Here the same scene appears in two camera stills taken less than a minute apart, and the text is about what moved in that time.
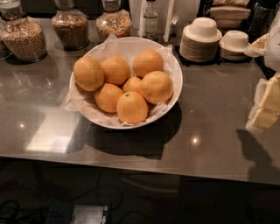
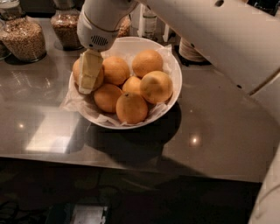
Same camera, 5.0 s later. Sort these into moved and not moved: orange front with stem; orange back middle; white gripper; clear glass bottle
Moved: white gripper
Not moved: orange front with stem; clear glass bottle; orange back middle
